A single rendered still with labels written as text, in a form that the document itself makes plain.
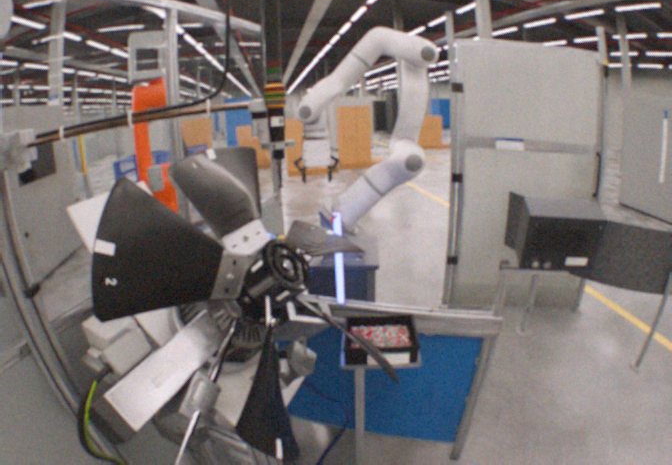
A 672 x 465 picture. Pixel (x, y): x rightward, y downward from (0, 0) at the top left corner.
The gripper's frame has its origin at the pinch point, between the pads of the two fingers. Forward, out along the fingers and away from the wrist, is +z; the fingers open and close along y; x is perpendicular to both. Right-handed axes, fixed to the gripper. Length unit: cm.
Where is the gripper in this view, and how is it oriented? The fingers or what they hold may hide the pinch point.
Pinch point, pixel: (317, 180)
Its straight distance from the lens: 129.3
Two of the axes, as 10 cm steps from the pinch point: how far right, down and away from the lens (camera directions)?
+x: -1.6, -1.9, 9.7
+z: 0.4, 9.8, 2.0
